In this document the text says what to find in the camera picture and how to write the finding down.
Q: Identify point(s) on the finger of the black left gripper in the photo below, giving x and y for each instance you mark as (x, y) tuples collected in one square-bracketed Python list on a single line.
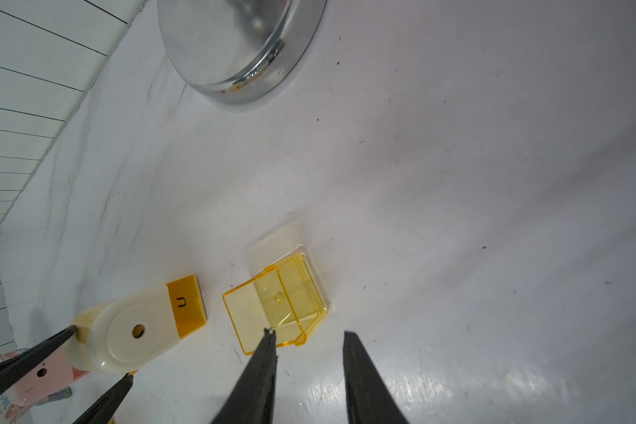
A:
[(102, 411), (11, 371)]

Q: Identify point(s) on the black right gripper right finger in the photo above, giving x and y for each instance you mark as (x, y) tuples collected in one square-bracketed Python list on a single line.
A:
[(367, 398)]

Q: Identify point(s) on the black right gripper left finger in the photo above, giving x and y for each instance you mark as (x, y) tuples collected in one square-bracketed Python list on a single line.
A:
[(252, 399)]

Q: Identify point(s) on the pink sharpener top row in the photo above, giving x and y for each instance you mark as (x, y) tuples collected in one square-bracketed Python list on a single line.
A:
[(54, 374)]

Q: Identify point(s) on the yellow sharpener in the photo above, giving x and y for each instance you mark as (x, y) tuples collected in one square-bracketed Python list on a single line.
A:
[(123, 335)]

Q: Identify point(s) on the yellow tray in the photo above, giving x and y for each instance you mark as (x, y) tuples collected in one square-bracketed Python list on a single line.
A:
[(283, 298)]

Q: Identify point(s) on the patterned ceramic bowl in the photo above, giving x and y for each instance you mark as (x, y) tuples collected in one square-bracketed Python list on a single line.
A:
[(12, 414)]

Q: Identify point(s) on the iridescent pen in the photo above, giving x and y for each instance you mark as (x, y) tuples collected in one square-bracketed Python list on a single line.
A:
[(55, 397)]

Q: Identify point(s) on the chrome glass rack stand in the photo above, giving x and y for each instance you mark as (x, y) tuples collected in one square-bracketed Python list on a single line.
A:
[(235, 52)]

